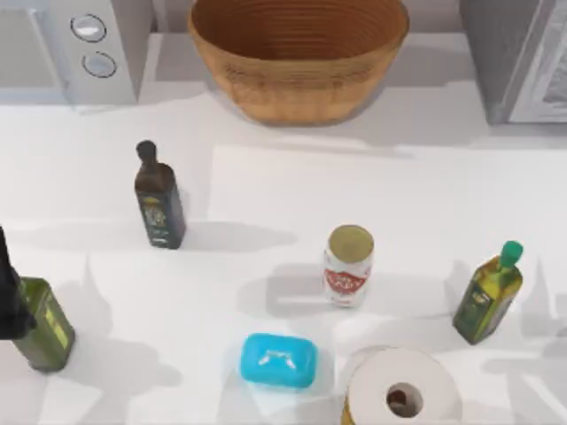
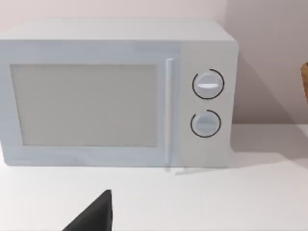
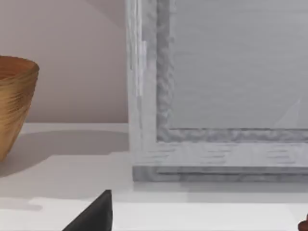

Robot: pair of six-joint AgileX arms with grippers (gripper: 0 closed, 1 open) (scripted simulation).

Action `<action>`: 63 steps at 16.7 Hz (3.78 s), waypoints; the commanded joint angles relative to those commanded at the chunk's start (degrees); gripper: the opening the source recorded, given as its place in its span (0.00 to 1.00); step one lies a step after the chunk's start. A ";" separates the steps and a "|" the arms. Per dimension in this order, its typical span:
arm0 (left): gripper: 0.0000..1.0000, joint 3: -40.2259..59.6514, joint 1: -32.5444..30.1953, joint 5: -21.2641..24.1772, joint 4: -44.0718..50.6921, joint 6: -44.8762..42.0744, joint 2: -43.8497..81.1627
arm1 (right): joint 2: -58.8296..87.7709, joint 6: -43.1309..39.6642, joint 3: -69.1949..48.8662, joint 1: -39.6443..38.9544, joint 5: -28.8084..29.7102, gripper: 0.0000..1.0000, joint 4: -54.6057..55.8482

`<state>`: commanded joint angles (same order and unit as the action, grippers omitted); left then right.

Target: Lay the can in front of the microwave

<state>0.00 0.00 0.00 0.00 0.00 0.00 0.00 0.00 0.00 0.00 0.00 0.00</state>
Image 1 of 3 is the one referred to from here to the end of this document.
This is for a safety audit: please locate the grey cabinet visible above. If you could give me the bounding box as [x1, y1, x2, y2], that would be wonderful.
[458, 0, 567, 127]

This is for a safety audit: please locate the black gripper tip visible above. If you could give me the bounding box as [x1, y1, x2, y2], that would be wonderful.
[0, 225, 37, 341]

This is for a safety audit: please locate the green square bottle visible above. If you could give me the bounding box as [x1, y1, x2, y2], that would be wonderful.
[9, 276, 76, 373]

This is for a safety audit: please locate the round microwave knob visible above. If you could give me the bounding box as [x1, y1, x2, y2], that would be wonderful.
[69, 13, 108, 43]
[81, 50, 118, 79]

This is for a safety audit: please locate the green-capped olive oil bottle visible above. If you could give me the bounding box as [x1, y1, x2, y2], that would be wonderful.
[452, 240, 524, 346]

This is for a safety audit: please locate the red and white can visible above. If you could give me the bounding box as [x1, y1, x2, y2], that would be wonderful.
[323, 224, 376, 309]

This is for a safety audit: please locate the pale microwave oven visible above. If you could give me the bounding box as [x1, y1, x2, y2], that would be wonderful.
[0, 0, 156, 112]

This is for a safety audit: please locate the blue soap box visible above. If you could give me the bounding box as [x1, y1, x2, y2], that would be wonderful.
[239, 332, 320, 390]

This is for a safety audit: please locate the brown woven basket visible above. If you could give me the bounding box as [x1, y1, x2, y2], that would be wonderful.
[187, 0, 411, 128]

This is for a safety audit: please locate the dark olive oil bottle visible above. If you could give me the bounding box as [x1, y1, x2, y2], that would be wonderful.
[134, 139, 188, 250]

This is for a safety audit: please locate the white paper roll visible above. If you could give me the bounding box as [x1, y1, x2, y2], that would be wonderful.
[345, 346, 463, 425]

